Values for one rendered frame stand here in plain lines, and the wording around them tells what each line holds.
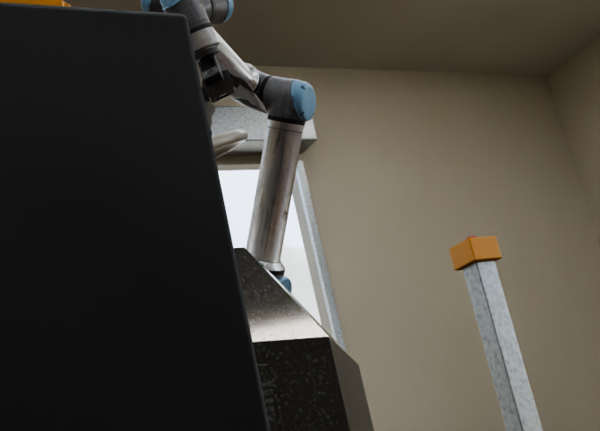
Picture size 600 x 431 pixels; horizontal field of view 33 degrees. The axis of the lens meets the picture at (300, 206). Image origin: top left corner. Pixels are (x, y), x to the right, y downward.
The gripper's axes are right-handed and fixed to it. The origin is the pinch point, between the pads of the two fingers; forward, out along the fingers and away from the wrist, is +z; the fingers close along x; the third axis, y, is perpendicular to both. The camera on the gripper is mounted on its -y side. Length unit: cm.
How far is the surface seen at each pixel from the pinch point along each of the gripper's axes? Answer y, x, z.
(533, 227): 676, -167, 151
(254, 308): -77, 6, 33
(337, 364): -83, -3, 46
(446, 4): 576, -162, -58
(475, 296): 91, -42, 78
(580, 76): 725, -277, 45
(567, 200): 710, -213, 146
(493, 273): 92, -51, 74
